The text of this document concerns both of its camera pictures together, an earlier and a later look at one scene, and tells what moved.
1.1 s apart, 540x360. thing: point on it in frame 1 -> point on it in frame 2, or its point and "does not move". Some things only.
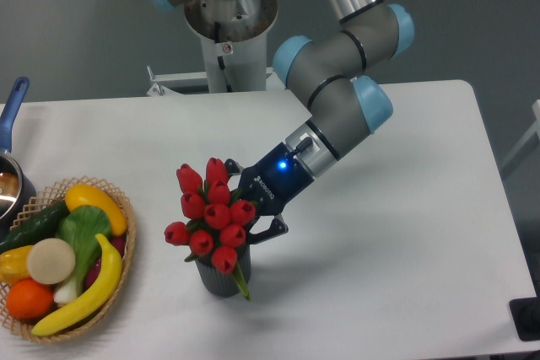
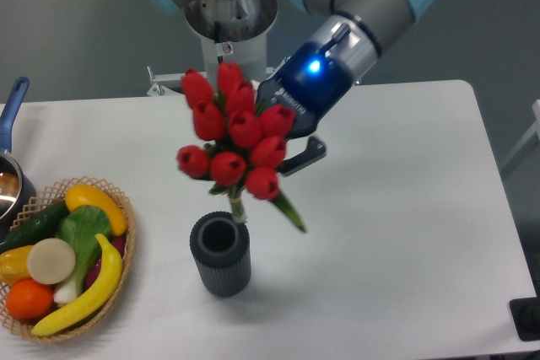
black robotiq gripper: (273, 181) -> (310, 83)
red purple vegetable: (120, 244) does not move
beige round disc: (51, 260) does not move
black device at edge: (526, 316) does not move
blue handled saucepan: (17, 190) does not move
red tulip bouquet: (215, 218) -> (245, 142)
